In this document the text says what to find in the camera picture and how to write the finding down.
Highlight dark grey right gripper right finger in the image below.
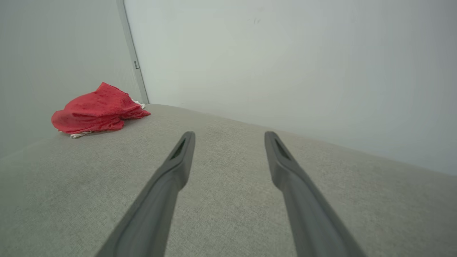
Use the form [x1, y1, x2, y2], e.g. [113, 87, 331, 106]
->
[265, 131, 367, 257]

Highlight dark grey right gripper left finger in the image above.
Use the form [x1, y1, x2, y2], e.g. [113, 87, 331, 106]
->
[96, 131, 196, 257]

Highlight red and white baseball jersey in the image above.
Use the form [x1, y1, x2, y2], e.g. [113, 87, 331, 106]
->
[51, 82, 151, 138]

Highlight grey wall corner trim strip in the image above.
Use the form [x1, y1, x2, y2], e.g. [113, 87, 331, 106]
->
[116, 0, 150, 105]

